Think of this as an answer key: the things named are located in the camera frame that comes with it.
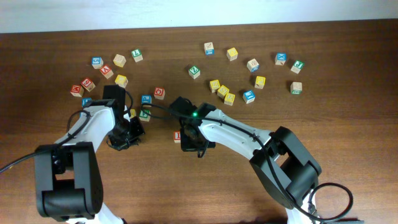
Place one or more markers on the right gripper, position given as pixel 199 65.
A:
pixel 186 145

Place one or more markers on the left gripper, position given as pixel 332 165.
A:
pixel 138 130

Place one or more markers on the red I block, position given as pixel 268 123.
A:
pixel 177 137

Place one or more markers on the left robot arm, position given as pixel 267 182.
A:
pixel 68 183

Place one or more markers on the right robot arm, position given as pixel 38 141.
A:
pixel 285 168

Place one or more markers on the yellow O block centre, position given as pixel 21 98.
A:
pixel 132 113

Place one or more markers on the green V block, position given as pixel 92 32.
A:
pixel 145 115

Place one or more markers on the blue P block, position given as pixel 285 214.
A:
pixel 146 99

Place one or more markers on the blue H block upper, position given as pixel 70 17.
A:
pixel 85 101

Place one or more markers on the red Q block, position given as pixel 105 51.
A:
pixel 159 93

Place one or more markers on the yellow block upper left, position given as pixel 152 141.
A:
pixel 121 80

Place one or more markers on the yellow block lower cluster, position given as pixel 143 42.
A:
pixel 229 99

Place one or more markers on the yellow block cluster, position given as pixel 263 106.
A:
pixel 222 91
pixel 229 99

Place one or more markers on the yellow block middle cluster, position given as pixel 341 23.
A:
pixel 222 91

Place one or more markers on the yellow S block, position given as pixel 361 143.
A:
pixel 214 85

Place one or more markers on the red 9 block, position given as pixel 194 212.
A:
pixel 88 84

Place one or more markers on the red M block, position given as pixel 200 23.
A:
pixel 77 90

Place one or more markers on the red A block left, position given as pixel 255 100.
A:
pixel 106 71

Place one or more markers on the green Z block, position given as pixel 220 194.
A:
pixel 194 72

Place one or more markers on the blue E block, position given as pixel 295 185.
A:
pixel 249 96

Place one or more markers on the plain yellow-edged block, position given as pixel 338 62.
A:
pixel 119 60

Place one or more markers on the blue 5 block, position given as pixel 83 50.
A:
pixel 97 62

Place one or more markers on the green L block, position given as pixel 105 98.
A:
pixel 137 55

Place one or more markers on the plain blue-sided block top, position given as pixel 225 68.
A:
pixel 209 48

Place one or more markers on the plain blue-sided block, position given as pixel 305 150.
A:
pixel 252 65
pixel 209 48

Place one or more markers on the yellow block top right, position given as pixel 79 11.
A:
pixel 232 54

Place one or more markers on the plain blue-sided block right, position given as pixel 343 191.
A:
pixel 252 65

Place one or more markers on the plain green-sided block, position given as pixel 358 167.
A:
pixel 296 88

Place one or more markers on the blue K block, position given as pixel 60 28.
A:
pixel 280 58

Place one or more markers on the green J block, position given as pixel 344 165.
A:
pixel 297 66

